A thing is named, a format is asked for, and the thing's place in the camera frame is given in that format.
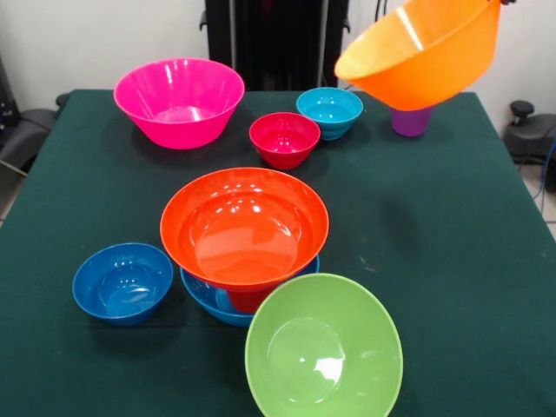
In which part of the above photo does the wide red-orange bowl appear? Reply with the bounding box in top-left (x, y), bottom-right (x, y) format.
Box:
top-left (159, 167), bottom-right (330, 294)

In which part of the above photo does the red-orange plastic cup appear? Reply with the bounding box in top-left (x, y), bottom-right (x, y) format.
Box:
top-left (227, 284), bottom-right (280, 314)

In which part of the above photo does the medium light blue bowl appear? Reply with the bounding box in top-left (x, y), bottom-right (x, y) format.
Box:
top-left (180, 255), bottom-right (321, 328)

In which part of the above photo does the green bowl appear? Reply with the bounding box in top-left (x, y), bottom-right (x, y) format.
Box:
top-left (244, 272), bottom-right (405, 417)

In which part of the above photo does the large orange bowl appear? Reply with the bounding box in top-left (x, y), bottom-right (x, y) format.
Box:
top-left (334, 0), bottom-right (502, 112)

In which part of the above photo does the small crimson bowl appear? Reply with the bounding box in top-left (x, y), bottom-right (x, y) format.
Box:
top-left (248, 111), bottom-right (321, 170)

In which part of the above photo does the small light blue bowl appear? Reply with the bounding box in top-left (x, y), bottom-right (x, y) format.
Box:
top-left (295, 86), bottom-right (364, 131)

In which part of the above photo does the large pink bowl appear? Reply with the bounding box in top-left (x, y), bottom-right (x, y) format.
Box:
top-left (113, 57), bottom-right (246, 150)

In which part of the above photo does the purple translucent cup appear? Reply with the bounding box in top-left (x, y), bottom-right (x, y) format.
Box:
top-left (389, 105), bottom-right (435, 139)

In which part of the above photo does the small dark blue bowl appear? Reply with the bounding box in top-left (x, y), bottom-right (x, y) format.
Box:
top-left (71, 242), bottom-right (175, 328)

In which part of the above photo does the black chair base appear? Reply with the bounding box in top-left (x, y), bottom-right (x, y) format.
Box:
top-left (502, 100), bottom-right (556, 195)
top-left (0, 54), bottom-right (70, 175)

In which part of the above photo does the dark green table cloth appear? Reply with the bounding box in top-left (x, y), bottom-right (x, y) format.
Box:
top-left (0, 89), bottom-right (556, 417)

